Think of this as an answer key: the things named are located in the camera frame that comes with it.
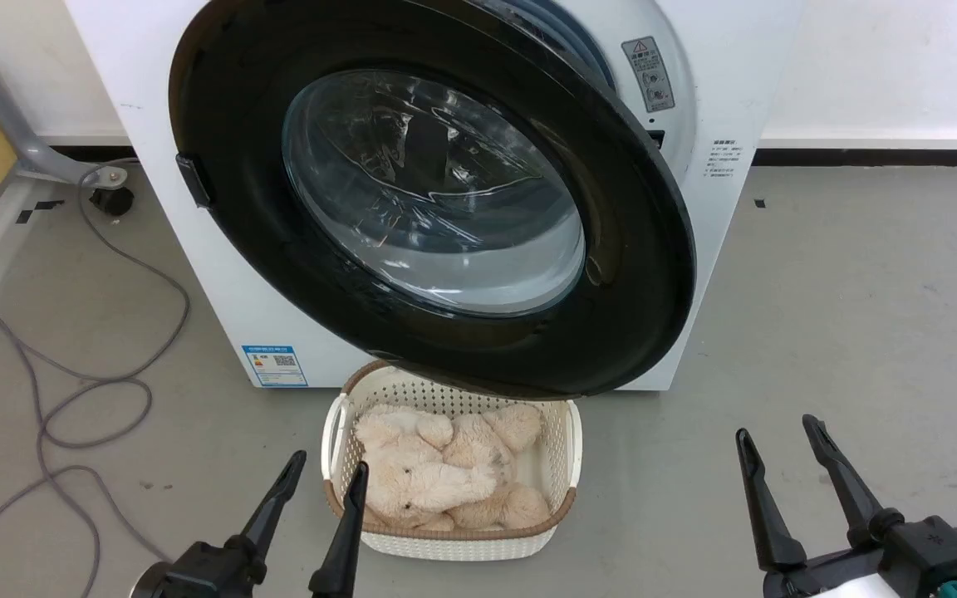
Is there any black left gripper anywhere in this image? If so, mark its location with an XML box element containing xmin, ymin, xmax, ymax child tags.
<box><xmin>131</xmin><ymin>450</ymin><xmax>371</xmax><ymax>598</ymax></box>

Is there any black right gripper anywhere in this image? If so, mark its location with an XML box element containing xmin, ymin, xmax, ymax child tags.
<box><xmin>735</xmin><ymin>414</ymin><xmax>957</xmax><ymax>598</ymax></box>

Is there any black round glass washer door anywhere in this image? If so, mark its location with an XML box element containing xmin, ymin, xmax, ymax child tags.
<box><xmin>169</xmin><ymin>0</ymin><xmax>697</xmax><ymax>400</ymax></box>

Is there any white front-load washing machine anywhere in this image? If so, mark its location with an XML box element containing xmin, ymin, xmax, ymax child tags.
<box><xmin>63</xmin><ymin>0</ymin><xmax>803</xmax><ymax>392</ymax></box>

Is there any dark rubber door seal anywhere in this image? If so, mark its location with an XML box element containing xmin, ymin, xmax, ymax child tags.
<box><xmin>478</xmin><ymin>0</ymin><xmax>617</xmax><ymax>91</ymax></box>

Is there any cream plush teddy bear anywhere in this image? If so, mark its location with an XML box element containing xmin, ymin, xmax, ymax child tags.
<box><xmin>354</xmin><ymin>403</ymin><xmax>552</xmax><ymax>532</ymax></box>

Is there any white perforated laundry basket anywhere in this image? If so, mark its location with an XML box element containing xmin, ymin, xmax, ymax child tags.
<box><xmin>321</xmin><ymin>360</ymin><xmax>583</xmax><ymax>562</ymax></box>

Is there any blue energy label sticker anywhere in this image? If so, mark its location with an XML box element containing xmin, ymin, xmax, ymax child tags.
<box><xmin>242</xmin><ymin>345</ymin><xmax>310</xmax><ymax>389</ymax></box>

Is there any black caster wheel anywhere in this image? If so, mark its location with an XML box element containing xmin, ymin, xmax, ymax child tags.
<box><xmin>90</xmin><ymin>187</ymin><xmax>135</xmax><ymax>218</ymax></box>

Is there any grey warning sticker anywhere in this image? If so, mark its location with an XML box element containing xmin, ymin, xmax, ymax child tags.
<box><xmin>621</xmin><ymin>36</ymin><xmax>676</xmax><ymax>115</ymax></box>

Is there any grey metal furniture leg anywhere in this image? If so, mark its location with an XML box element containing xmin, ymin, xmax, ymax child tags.
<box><xmin>0</xmin><ymin>72</ymin><xmax>128</xmax><ymax>186</ymax></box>

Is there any grey power cable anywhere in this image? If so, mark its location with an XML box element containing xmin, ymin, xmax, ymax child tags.
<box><xmin>0</xmin><ymin>158</ymin><xmax>192</xmax><ymax>598</ymax></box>

